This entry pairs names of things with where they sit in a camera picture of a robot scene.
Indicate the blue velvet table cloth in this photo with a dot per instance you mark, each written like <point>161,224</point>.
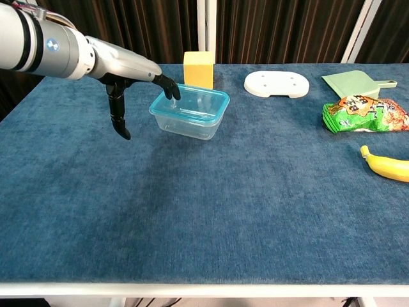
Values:
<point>159,208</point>

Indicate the clear plastic container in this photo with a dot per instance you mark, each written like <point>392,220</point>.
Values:
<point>185,128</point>

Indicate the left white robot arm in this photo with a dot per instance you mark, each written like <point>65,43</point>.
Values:
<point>32,41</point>

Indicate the green orange snack bag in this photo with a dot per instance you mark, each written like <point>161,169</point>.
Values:
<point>361,118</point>

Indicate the white oval plastic board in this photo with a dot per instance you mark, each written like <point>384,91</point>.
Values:
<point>276,83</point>

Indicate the yellow banana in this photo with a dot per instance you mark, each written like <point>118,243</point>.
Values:
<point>388,168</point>

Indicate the yellow cube block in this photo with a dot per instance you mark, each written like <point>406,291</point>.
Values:
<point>198,70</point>

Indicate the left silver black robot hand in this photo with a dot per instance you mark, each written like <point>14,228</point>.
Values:
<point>124,64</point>

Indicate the white table frame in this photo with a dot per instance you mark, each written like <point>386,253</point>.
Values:
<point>204,290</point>

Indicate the blue translucent plastic lid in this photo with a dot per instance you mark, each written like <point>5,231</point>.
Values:
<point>204,99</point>

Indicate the white slanted frame post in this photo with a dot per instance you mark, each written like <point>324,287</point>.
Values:
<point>359,32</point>

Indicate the white upright frame post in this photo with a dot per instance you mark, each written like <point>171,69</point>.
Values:
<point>206,28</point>

